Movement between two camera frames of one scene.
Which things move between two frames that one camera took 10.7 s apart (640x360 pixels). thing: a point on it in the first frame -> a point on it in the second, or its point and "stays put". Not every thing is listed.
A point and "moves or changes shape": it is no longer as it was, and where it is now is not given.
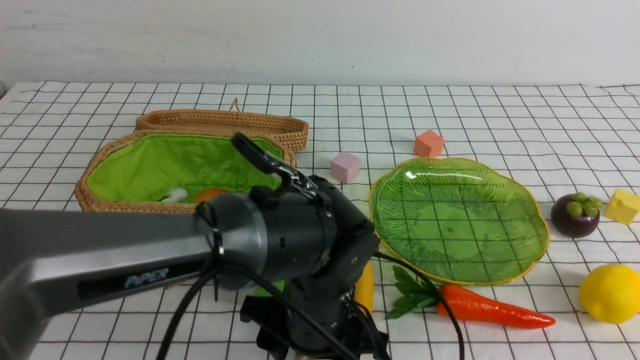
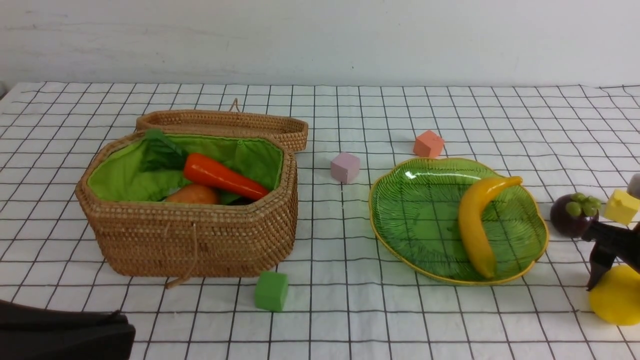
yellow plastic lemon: x=610 y=293 moves or changes shape
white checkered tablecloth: x=565 y=139 stays put
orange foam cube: x=428 y=144 stays put
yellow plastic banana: x=363 y=288 -> x=473 y=232
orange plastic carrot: x=463 y=303 -> x=159 y=155
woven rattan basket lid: x=231 y=120 stays put
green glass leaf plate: x=456 y=221 stays put
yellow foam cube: x=622 y=206 stays put
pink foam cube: x=345 y=167 stays put
